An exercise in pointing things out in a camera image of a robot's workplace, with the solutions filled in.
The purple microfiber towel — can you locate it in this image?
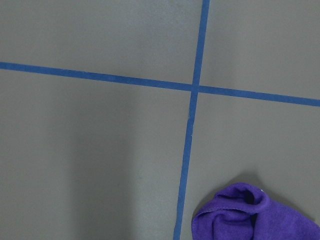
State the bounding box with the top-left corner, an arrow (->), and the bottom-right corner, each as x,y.
191,183 -> 320,240

